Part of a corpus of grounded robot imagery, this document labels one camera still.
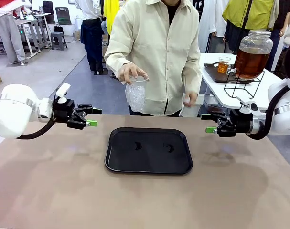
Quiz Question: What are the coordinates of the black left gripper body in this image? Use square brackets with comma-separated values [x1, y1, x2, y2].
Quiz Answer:
[53, 98, 75, 125]

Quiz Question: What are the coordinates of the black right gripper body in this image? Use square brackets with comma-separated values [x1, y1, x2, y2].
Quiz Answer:
[229, 108, 253, 138]

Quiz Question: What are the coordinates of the tall clear iced cup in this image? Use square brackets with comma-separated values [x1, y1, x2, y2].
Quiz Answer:
[125, 75, 150, 113]

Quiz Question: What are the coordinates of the short clear iced cup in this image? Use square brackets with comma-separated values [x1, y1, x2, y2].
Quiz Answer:
[218, 56, 232, 73]

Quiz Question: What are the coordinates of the person's right forearm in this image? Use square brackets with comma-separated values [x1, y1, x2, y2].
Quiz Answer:
[104, 33, 137, 72]

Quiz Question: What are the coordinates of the person's left forearm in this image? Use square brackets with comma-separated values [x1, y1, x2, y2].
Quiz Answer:
[182, 45, 203, 95]

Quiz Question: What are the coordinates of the person's left hand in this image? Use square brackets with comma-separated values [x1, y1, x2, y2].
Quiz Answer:
[183, 91, 199, 108]

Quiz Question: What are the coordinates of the person's right hand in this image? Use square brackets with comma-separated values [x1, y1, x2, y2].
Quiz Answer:
[117, 63, 150, 85]

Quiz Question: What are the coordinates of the white side table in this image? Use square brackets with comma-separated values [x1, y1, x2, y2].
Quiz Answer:
[198, 52, 290, 112]

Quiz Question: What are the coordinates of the brown serving tray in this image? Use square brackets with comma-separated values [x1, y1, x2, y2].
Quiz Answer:
[204, 62, 255, 84]

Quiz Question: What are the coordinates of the glass tea dispenser jar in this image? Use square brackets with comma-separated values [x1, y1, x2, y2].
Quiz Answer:
[226, 30, 274, 81]

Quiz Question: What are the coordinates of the black plastic serving tray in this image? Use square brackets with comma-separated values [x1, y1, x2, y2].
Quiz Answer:
[104, 127, 193, 175]

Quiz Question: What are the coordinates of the grey plastic stool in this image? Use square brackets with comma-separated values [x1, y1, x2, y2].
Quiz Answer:
[50, 31, 68, 51]

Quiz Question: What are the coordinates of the person in dark apron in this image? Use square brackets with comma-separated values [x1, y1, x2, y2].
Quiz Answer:
[74, 0, 107, 75]

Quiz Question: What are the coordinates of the person in cream shirt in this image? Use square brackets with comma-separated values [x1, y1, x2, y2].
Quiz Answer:
[104, 0, 203, 117]

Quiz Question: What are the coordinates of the white workshop desk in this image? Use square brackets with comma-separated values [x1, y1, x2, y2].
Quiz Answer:
[14, 12, 53, 58]

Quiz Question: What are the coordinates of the person in grey trousers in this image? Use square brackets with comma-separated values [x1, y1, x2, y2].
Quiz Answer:
[0, 0, 27, 64]

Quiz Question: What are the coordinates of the black framed board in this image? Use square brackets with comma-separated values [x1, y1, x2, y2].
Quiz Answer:
[54, 7, 73, 26]

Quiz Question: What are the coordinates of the yellow hanging garment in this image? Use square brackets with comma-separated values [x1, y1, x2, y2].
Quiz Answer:
[103, 0, 121, 36]

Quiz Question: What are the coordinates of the black office chair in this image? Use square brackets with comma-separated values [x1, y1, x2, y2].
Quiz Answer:
[42, 0, 54, 25]

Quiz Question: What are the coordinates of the person in lime jacket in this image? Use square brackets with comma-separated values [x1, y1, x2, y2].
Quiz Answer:
[222, 0, 277, 55]

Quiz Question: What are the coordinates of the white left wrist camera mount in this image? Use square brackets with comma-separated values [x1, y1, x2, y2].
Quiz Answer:
[54, 83, 72, 104]

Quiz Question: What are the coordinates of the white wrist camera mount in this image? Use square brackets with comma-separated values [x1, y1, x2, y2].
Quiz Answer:
[54, 83, 72, 104]
[236, 95, 263, 115]

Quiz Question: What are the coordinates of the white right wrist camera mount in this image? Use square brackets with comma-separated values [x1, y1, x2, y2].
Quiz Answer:
[236, 95, 263, 115]

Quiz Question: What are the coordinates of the black wire dispenser stand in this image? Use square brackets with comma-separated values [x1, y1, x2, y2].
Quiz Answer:
[223, 70, 266, 99]

